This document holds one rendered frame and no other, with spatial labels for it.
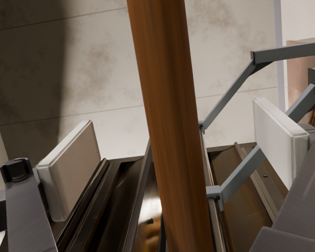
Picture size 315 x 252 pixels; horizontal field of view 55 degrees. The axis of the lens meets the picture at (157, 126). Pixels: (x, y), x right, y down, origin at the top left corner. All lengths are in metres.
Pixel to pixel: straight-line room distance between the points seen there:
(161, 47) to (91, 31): 3.81
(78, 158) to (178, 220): 0.07
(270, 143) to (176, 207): 0.07
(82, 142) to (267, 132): 0.10
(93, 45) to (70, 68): 0.42
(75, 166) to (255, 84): 3.83
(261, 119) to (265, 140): 0.01
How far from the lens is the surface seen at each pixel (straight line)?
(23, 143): 4.59
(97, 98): 4.03
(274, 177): 1.56
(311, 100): 0.62
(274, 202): 1.32
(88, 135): 0.19
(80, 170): 0.17
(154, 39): 0.16
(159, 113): 0.16
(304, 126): 0.17
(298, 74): 1.81
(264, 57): 1.07
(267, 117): 0.17
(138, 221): 1.02
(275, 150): 0.16
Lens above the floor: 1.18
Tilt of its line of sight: 6 degrees up
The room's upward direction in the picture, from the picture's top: 97 degrees counter-clockwise
